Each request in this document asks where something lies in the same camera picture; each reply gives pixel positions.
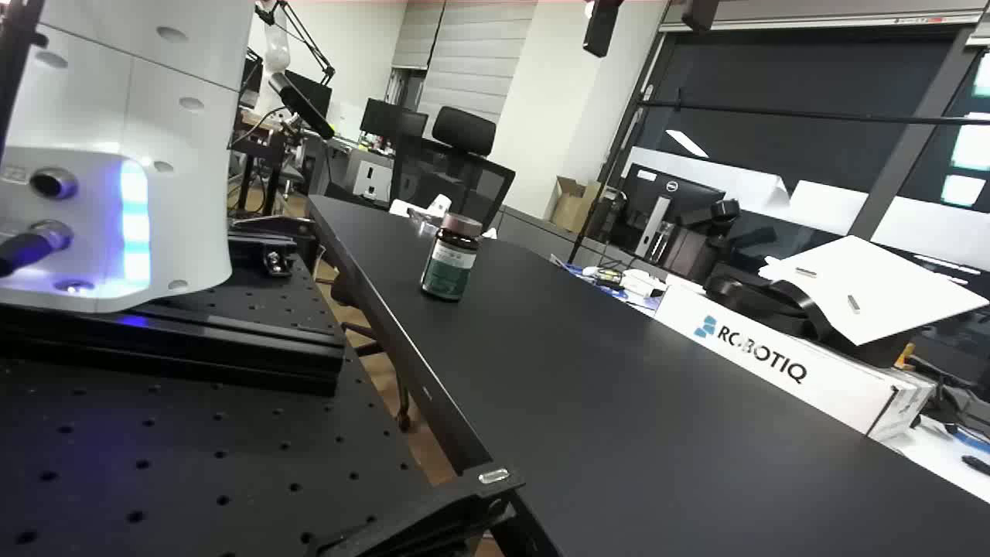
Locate black computer monitor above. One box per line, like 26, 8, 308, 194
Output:
360, 95, 430, 150

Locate black equipment stack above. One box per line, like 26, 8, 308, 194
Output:
614, 164, 747, 283

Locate black office chair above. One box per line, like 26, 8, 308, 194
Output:
395, 103, 519, 226

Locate black bag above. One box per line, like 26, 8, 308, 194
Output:
702, 261, 860, 351

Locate silver metal plate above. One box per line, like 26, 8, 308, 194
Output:
385, 193, 458, 226

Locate white Robotiq cardboard box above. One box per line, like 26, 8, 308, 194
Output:
649, 278, 938, 438

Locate black slanted frame pole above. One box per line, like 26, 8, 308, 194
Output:
566, 28, 668, 267

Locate white flat board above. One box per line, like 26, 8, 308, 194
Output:
758, 233, 990, 351

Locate white desktop cabinet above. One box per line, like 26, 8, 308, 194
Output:
345, 150, 403, 208

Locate green glass bottle dark cap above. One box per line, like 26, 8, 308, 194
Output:
413, 212, 486, 306

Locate brown cardboard box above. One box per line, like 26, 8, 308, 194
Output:
545, 174, 602, 236

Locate black perforated breadboard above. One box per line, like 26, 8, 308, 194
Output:
0, 257, 436, 557

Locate black camera clamp bracket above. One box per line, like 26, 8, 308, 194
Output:
305, 464, 529, 557

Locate black cable connector plug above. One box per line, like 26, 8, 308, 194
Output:
0, 220, 74, 278

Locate blue white plastic pack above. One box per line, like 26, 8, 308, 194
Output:
564, 257, 672, 302

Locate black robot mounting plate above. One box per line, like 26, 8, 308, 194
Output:
0, 295, 348, 397

